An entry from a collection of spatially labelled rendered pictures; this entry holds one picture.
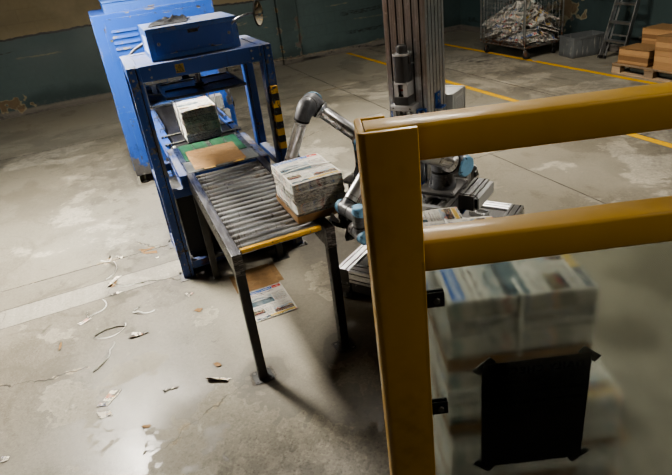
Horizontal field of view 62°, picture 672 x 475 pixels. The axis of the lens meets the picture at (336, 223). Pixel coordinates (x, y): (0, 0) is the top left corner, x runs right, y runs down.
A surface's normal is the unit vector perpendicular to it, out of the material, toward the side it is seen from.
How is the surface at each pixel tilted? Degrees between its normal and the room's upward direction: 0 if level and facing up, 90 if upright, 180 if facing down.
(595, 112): 90
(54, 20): 90
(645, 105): 90
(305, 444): 0
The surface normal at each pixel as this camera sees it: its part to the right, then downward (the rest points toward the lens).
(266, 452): -0.11, -0.89
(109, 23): 0.39, 0.37
